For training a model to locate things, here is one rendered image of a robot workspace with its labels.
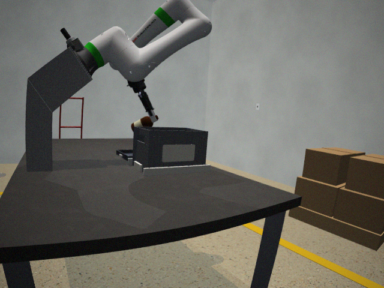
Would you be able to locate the brown bottle with cream label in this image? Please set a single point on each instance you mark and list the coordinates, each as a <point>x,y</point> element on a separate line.
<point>143,122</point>

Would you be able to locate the black crate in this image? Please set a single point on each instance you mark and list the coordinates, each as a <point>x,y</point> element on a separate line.
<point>164,147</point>

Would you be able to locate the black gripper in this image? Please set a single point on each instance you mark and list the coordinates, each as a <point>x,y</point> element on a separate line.
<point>139,88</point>

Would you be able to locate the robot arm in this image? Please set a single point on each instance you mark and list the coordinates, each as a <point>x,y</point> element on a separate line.
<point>130,56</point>

